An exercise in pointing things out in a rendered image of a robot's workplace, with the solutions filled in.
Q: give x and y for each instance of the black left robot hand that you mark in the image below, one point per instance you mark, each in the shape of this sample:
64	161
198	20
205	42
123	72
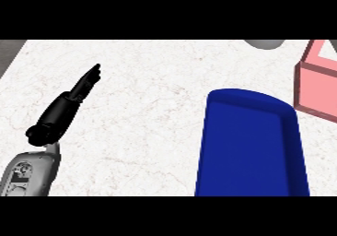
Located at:
60	115

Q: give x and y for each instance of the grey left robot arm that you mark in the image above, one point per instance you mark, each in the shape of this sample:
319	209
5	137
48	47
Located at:
29	173

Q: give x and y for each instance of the blue tray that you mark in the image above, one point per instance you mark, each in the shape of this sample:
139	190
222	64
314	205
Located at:
251	144

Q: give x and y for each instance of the pink cardboard box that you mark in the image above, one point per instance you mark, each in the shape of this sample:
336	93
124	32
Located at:
320	89

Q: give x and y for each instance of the grey rounded object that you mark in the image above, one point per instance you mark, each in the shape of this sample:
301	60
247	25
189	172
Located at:
266	44

